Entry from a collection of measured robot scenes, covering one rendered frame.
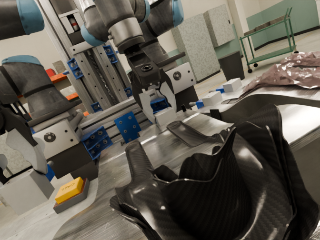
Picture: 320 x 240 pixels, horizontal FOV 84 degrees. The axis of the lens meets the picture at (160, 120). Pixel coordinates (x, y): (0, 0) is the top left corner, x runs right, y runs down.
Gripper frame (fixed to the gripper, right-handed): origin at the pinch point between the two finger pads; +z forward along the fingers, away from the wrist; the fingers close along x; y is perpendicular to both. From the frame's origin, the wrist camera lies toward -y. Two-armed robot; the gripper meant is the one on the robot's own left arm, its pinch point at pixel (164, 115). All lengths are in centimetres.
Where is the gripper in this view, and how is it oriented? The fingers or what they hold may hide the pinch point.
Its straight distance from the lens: 47.7
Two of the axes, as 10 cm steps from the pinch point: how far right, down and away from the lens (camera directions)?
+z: 4.0, 8.8, 2.6
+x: -8.8, 4.5, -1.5
